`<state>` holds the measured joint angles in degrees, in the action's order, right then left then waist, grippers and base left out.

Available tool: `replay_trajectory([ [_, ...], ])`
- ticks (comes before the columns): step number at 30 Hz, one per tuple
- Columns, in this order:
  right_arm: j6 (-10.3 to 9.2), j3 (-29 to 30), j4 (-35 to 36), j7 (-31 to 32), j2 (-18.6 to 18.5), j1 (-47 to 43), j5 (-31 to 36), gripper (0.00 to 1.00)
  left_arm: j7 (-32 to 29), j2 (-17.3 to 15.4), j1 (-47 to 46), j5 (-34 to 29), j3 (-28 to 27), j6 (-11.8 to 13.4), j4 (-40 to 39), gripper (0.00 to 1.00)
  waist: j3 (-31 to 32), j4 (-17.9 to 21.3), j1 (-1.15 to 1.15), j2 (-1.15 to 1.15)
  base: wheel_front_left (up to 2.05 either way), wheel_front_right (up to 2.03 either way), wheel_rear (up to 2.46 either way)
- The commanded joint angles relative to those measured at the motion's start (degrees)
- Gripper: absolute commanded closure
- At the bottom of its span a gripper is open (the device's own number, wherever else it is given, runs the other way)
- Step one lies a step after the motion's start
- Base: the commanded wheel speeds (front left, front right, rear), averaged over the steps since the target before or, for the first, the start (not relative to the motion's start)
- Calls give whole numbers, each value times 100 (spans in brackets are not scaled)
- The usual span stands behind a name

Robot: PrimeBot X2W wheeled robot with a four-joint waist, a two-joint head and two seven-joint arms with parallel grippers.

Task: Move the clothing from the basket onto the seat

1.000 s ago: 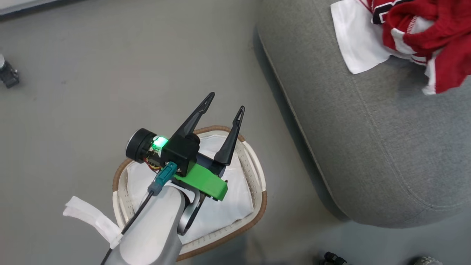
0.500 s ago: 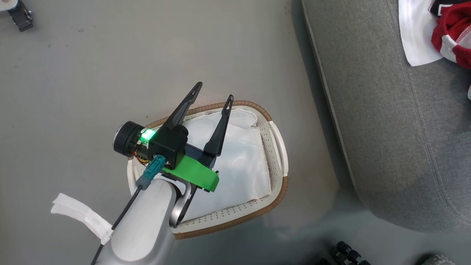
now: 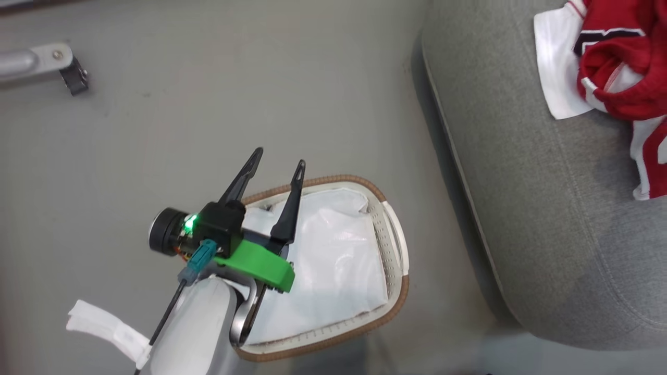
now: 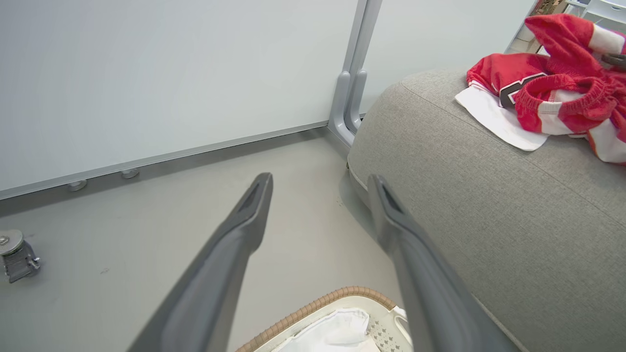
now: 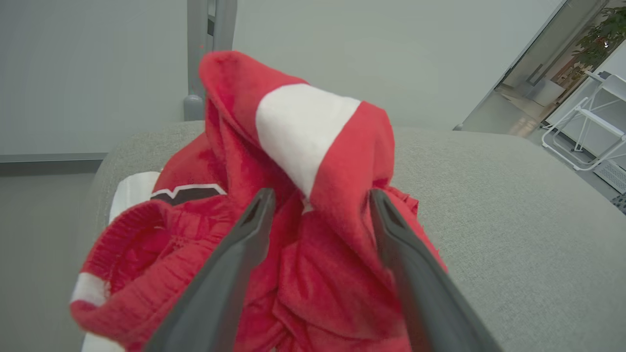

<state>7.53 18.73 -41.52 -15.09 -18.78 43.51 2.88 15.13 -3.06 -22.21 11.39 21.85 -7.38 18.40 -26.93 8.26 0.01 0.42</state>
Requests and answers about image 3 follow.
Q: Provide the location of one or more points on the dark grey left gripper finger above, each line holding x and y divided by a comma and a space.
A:
242, 179
289, 208

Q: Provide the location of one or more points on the woven rattan laundry basket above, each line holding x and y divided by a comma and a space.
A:
398, 297

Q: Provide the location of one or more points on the red and white sports jersey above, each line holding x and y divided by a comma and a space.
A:
620, 62

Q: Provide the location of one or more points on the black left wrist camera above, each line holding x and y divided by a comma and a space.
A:
208, 226

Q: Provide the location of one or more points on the grey fabric sofa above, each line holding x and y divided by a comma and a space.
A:
547, 208

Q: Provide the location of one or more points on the grey metal leg with caster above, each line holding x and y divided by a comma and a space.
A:
41, 62

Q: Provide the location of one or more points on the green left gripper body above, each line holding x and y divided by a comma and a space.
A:
258, 263

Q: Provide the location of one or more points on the white fabric basket liner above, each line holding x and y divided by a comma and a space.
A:
333, 265

